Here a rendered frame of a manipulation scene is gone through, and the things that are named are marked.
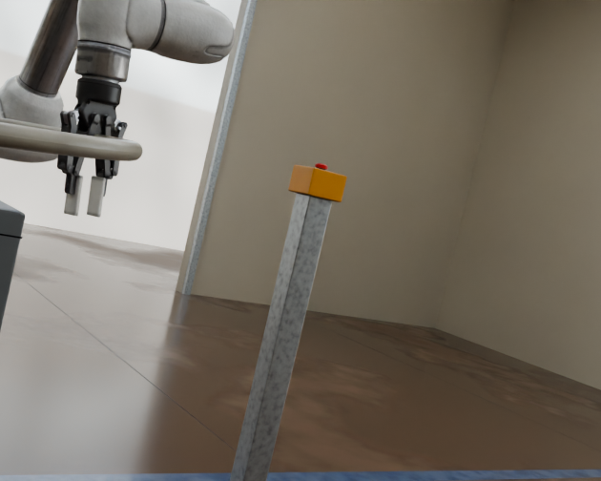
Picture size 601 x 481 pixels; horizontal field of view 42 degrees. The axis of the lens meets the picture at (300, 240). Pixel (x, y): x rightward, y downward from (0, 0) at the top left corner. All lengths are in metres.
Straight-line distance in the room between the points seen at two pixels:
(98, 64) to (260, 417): 1.29
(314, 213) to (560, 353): 5.54
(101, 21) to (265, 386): 1.28
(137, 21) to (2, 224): 0.74
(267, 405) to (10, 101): 1.09
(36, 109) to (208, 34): 0.72
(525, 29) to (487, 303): 2.90
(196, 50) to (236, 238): 5.54
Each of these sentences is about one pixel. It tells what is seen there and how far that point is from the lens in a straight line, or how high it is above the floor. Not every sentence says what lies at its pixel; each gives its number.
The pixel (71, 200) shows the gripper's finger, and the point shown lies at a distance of 1.39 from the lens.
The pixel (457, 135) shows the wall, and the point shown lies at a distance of 8.42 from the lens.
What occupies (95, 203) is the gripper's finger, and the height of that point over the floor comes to 0.89.
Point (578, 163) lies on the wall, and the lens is 7.81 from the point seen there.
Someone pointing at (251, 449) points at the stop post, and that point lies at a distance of 2.35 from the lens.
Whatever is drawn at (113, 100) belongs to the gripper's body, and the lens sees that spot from 1.38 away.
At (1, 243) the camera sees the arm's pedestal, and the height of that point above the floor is 0.72.
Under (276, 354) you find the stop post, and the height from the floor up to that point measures 0.53.
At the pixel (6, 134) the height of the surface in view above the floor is 0.97.
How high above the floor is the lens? 0.97
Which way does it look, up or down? 3 degrees down
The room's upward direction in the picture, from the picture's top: 13 degrees clockwise
